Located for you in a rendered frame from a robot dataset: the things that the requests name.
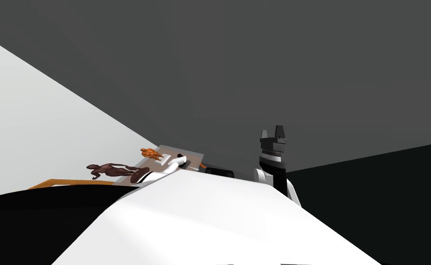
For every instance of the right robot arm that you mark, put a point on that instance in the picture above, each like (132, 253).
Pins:
(276, 173)

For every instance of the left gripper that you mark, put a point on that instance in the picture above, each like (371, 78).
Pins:
(185, 164)

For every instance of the orange figurine on white base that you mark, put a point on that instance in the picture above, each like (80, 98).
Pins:
(150, 152)

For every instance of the dark brown figurine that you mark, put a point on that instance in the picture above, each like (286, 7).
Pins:
(112, 170)

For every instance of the orange wooden frame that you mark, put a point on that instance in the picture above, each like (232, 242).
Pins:
(72, 182)

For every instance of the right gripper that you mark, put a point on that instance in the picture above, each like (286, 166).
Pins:
(273, 144)

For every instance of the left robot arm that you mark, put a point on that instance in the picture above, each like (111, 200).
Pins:
(35, 224)

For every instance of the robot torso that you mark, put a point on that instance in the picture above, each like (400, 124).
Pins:
(208, 221)

